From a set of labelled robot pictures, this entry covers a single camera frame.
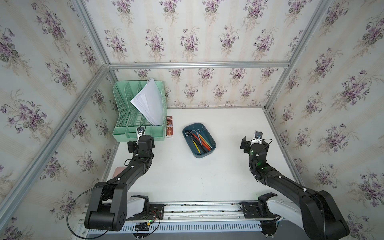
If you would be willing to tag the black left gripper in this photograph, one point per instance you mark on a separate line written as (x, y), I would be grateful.
(131, 146)

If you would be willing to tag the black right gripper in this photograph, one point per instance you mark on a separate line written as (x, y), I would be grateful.
(246, 144)

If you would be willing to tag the red hex key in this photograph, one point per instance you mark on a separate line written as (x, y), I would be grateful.
(201, 141)

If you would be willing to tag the long black hex key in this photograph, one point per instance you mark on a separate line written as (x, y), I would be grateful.
(196, 139)

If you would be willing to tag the teal plastic storage box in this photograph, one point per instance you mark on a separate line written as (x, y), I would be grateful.
(201, 128)

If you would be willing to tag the orange hex key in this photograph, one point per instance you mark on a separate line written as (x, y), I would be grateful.
(201, 141)

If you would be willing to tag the thin black hex key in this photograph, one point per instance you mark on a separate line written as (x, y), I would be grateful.
(193, 136)

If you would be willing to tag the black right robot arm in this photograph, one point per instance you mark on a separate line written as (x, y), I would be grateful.
(315, 212)

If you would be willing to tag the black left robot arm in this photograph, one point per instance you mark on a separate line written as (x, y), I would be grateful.
(110, 205)

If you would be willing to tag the pink object beside table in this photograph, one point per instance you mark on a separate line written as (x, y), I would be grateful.
(119, 172)

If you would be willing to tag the green mesh file organizer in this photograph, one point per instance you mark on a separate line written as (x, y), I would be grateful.
(130, 118)

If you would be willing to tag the white paper sheets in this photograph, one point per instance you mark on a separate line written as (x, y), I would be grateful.
(149, 102)

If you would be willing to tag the white ventilation grille strip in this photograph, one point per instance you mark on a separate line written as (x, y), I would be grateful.
(192, 227)

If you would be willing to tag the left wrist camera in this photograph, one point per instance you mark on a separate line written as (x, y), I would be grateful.
(140, 131)

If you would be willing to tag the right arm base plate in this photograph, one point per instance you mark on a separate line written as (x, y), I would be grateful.
(257, 210)

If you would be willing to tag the aluminium front rail frame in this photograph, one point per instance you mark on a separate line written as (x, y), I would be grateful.
(194, 212)

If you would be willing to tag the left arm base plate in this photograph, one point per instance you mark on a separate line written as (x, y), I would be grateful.
(152, 212)

